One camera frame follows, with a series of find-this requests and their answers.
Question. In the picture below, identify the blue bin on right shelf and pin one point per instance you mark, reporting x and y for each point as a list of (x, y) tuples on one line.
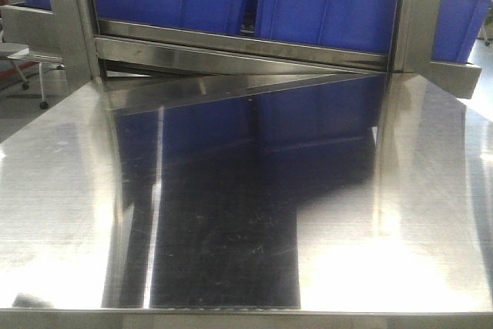
[(356, 25)]

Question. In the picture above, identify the stainless steel shelf rack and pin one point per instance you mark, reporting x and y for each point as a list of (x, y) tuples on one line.
[(72, 34)]

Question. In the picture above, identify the blue bin far right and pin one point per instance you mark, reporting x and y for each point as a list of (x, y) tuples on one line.
[(459, 23)]

